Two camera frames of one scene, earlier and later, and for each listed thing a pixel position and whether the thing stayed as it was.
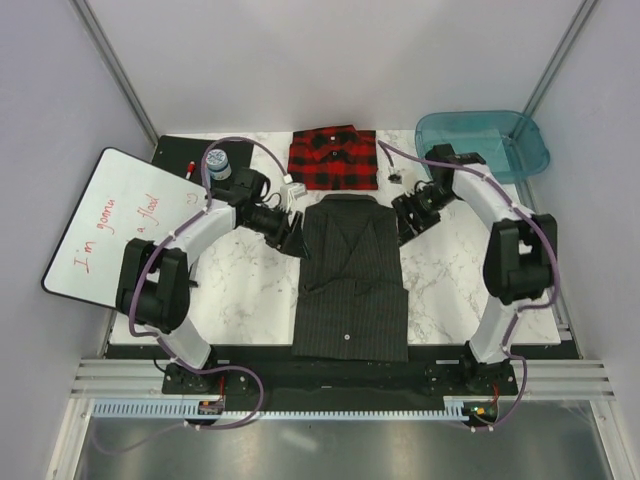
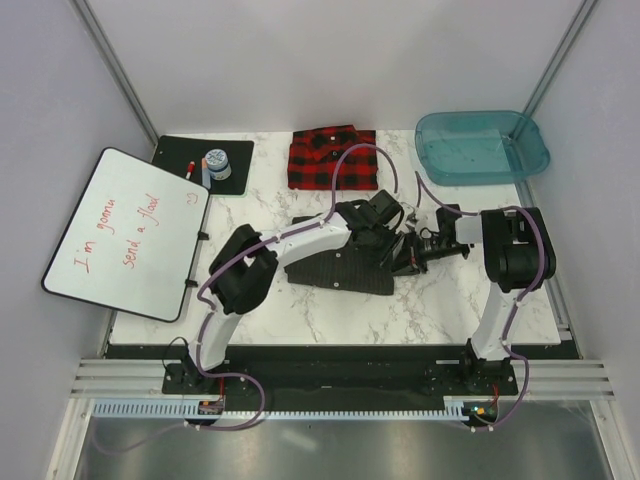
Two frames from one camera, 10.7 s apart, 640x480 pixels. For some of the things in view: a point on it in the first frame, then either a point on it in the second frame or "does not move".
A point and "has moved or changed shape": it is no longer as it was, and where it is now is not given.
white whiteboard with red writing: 123,198 does not move
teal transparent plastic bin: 510,143 does not move
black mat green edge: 175,153 does not move
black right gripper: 403,206 -> 409,259
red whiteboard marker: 191,168 does not move
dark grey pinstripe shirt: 351,303 has moved or changed shape
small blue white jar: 218,164 does not move
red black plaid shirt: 334,158 does not move
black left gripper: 288,239 -> 383,254
